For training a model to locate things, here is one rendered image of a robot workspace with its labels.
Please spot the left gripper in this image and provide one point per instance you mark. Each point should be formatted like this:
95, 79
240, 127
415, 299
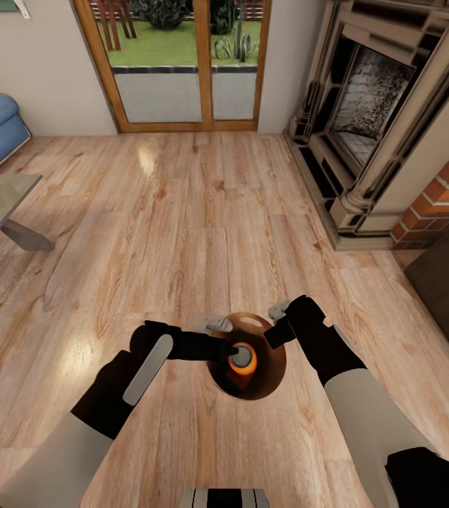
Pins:
210, 348

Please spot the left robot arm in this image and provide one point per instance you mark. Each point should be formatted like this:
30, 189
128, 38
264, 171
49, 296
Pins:
61, 470

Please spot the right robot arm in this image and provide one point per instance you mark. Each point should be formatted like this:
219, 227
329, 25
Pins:
397, 466

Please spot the door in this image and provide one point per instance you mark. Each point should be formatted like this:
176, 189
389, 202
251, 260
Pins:
180, 65

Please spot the wood fireplace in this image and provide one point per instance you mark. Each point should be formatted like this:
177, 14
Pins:
373, 127

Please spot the trash can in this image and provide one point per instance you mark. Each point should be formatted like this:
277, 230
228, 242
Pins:
273, 362

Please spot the robot trunk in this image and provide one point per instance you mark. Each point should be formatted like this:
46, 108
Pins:
224, 499

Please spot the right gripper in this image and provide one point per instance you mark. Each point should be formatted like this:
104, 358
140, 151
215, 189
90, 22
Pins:
277, 336

